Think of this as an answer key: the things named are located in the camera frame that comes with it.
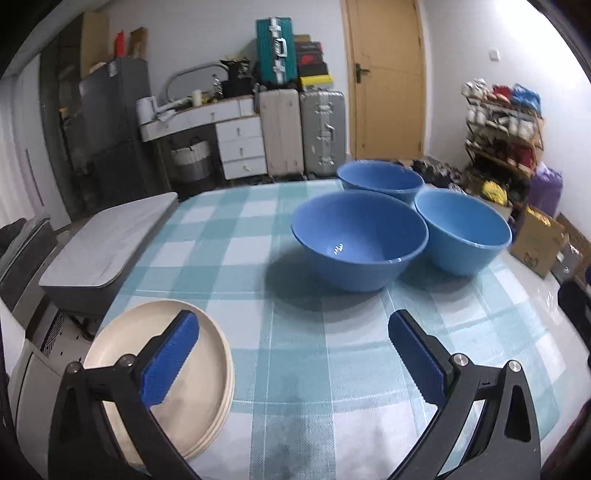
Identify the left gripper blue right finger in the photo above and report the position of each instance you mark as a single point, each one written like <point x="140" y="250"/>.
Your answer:
<point x="505" y="443"/>

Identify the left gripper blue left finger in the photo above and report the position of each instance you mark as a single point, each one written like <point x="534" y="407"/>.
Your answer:
<point x="82" y="443"/>

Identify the cream plate stack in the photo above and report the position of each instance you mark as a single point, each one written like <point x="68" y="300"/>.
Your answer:
<point x="197" y="403"/>

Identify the blue bowl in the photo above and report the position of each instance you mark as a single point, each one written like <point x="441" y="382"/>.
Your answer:
<point x="465" y="234"/>
<point x="382" y="177"/>
<point x="359" y="241"/>

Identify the blue bowl front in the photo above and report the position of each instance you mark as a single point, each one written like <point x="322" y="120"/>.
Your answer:
<point x="359" y="241"/>

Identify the blue bowl back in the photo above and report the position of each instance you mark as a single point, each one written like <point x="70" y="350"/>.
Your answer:
<point x="382" y="177"/>

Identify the grey side table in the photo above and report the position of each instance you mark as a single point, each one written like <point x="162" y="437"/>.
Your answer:
<point x="86" y="275"/>

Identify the teal checkered tablecloth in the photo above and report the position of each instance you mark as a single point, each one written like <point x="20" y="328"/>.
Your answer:
<point x="320" y="392"/>

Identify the cardboard box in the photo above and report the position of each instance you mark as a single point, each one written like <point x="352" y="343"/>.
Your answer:
<point x="539" y="240"/>

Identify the purple bag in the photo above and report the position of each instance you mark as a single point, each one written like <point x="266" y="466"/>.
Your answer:
<point x="546" y="189"/>

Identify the dark grey refrigerator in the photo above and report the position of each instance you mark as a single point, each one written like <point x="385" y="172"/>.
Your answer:
<point x="121" y="163"/>

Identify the woven laundry basket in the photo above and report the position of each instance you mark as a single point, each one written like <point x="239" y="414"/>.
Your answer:
<point x="193" y="163"/>

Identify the wooden shoe rack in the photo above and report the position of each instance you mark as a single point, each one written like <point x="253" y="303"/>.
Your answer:
<point x="504" y="141"/>

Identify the white drawer desk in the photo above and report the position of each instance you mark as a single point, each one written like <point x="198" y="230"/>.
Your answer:
<point x="238" y="133"/>

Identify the silver suitcase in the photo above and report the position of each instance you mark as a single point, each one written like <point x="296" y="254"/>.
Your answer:
<point x="323" y="120"/>

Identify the oval mirror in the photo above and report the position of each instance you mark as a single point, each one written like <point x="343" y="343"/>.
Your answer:
<point x="182" y="83"/>

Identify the beige suitcase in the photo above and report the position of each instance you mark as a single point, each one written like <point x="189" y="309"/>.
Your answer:
<point x="281" y="122"/>

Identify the wooden door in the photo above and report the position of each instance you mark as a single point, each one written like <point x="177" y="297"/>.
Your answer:
<point x="387" y="79"/>

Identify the stack of shoe boxes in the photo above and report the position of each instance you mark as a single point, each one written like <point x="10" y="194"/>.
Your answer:
<point x="312" y="70"/>

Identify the teal suitcase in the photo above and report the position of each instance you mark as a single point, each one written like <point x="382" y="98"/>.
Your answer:
<point x="276" y="51"/>

